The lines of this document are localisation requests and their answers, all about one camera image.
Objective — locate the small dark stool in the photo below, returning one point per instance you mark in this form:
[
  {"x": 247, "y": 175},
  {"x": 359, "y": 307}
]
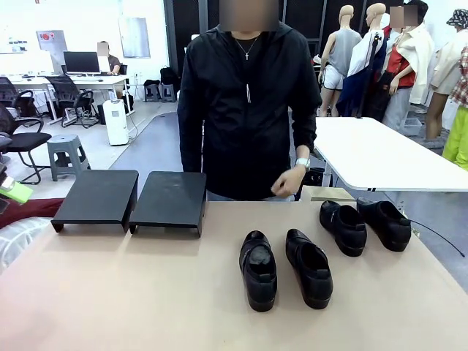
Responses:
[
  {"x": 151, "y": 91},
  {"x": 168, "y": 91}
]

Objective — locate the black metal shoe stand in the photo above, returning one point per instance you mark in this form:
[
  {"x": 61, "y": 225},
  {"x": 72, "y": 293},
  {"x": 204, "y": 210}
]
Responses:
[
  {"x": 98, "y": 197},
  {"x": 168, "y": 201}
]

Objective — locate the person in black jacket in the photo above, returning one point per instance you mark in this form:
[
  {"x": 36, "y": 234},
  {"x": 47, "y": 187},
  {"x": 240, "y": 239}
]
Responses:
[{"x": 248, "y": 128}]

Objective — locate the black mesh office chair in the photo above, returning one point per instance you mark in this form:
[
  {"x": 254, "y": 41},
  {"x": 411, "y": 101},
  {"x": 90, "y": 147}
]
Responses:
[
  {"x": 62, "y": 91},
  {"x": 25, "y": 98},
  {"x": 5, "y": 87}
]

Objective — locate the mannequin in grey tank top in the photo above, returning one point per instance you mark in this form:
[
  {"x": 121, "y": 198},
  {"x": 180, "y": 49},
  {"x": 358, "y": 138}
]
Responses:
[{"x": 343, "y": 47}]

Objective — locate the silver wristwatch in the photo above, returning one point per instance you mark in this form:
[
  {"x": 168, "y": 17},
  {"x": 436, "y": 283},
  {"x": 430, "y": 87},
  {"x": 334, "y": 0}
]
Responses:
[{"x": 302, "y": 163}]

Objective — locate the grey plastic stool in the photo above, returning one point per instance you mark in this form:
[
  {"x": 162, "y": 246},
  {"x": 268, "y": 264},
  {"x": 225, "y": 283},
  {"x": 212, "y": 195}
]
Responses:
[{"x": 64, "y": 140}]

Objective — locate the black leather shoe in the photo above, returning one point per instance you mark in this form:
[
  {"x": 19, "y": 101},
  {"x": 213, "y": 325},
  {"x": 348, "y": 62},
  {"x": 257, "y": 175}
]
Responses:
[
  {"x": 343, "y": 226},
  {"x": 311, "y": 278},
  {"x": 387, "y": 226}
]

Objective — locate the mannequin in cream jacket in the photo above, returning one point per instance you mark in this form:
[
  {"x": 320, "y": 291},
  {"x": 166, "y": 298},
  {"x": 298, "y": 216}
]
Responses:
[{"x": 420, "y": 62}]

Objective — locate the white air purifier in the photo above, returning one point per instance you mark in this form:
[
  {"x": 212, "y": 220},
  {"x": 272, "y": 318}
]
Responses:
[{"x": 116, "y": 124}]

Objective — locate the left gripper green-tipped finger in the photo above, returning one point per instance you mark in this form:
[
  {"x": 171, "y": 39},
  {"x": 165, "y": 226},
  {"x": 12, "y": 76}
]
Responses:
[
  {"x": 14, "y": 191},
  {"x": 3, "y": 207}
]

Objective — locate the neon yellow trousers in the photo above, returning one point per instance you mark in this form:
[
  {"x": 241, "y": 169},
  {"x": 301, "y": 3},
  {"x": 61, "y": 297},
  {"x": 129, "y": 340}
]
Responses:
[{"x": 457, "y": 139}]

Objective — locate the person's right forearm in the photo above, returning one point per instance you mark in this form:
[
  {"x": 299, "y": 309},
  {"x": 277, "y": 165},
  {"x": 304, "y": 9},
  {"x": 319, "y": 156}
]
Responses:
[{"x": 190, "y": 146}]

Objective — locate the black backpack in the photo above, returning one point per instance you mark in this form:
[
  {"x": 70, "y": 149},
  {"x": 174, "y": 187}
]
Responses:
[{"x": 170, "y": 75}]

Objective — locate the person's left hand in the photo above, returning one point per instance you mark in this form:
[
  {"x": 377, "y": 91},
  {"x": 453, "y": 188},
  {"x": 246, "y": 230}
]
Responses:
[{"x": 289, "y": 183}]

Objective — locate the person's left forearm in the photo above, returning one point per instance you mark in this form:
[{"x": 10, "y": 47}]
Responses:
[{"x": 307, "y": 128}]

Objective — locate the mannequin with white navy jacket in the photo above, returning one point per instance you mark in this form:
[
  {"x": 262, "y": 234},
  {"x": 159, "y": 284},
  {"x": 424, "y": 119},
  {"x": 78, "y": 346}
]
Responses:
[{"x": 365, "y": 66}]

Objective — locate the grey panel with red sign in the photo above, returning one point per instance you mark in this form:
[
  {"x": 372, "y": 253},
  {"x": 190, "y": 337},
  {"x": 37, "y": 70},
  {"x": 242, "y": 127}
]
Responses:
[{"x": 51, "y": 40}]

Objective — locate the white office desk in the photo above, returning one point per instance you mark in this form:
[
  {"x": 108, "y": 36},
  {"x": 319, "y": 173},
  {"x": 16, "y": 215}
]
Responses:
[{"x": 91, "y": 81}]

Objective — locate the mannequin in red top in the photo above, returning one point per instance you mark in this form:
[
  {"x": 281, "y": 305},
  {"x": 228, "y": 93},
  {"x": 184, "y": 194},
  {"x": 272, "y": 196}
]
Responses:
[{"x": 396, "y": 62}]

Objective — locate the white plastic bag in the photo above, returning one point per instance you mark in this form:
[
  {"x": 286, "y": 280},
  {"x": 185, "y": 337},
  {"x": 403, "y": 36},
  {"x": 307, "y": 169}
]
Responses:
[{"x": 18, "y": 241}]

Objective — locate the white table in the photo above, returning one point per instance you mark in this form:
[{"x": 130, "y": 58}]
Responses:
[{"x": 365, "y": 153}]

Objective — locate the mannequin with bucket hat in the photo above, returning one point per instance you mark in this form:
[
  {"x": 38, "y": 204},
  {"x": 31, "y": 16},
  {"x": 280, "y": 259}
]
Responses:
[{"x": 448, "y": 66}]

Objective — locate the black computer monitor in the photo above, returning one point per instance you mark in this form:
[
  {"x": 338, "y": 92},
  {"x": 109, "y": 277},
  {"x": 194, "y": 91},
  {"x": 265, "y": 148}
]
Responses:
[{"x": 81, "y": 61}]

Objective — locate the grey wall poster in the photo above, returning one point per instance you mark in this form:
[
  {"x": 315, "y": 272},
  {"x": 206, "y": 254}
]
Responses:
[{"x": 134, "y": 36}]

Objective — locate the black cantilever office chair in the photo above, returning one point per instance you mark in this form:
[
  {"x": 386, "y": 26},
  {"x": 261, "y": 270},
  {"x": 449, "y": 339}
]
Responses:
[{"x": 25, "y": 139}]

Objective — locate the red plaid shirt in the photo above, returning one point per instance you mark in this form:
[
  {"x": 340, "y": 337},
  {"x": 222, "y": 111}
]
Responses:
[{"x": 462, "y": 77}]

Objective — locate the black shoe with grey insole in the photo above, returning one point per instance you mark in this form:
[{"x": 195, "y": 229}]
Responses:
[{"x": 261, "y": 289}]

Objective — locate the seated person in brown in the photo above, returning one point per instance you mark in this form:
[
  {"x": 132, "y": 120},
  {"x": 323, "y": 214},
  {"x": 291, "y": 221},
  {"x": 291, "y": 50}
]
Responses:
[{"x": 112, "y": 62}]

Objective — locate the dark red cloth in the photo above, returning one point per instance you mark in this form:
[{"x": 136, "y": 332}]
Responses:
[{"x": 33, "y": 210}]

